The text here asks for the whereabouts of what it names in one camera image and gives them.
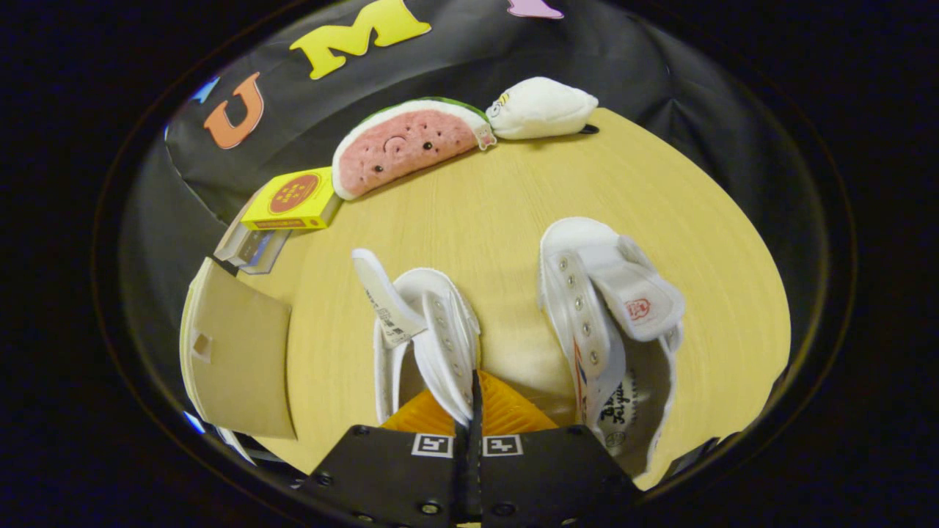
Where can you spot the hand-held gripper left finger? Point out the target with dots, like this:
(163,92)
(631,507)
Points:
(396,473)

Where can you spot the yellow book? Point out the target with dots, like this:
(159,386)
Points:
(293,194)

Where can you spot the blue book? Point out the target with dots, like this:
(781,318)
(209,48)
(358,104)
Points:
(268,251)

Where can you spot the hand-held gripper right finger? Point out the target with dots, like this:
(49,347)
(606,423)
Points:
(477,440)

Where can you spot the white plush toy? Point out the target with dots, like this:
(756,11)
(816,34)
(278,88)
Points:
(543,106)

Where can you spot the beige storage box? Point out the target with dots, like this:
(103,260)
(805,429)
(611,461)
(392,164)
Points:
(242,359)

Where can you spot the white shoe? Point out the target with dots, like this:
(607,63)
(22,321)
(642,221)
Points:
(440,330)
(587,323)

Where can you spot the watermelon slice plush toy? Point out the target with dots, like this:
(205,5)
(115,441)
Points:
(403,143)

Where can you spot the black backdrop cloth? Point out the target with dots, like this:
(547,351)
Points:
(623,59)

